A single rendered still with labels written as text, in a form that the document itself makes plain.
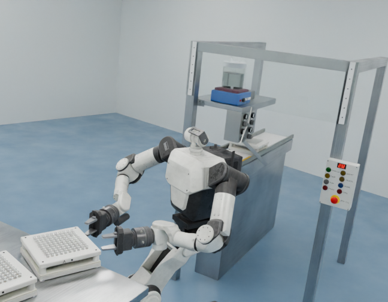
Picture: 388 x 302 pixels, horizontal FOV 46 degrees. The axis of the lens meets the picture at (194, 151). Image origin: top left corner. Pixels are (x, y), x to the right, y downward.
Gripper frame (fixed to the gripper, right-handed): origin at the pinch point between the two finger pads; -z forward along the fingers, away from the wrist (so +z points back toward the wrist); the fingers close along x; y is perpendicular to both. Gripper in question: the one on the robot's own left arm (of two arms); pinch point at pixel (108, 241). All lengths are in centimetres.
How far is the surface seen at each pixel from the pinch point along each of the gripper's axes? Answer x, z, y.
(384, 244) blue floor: 91, 296, 85
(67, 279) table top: 7.1, -19.6, -11.3
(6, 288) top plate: 0.0, -42.3, -21.3
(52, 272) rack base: 4.5, -24.7, -8.8
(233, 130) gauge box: -26, 104, 73
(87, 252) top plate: -0.1, -10.6, -6.2
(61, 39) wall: -40, 114, 603
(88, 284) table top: 7.1, -13.2, -17.3
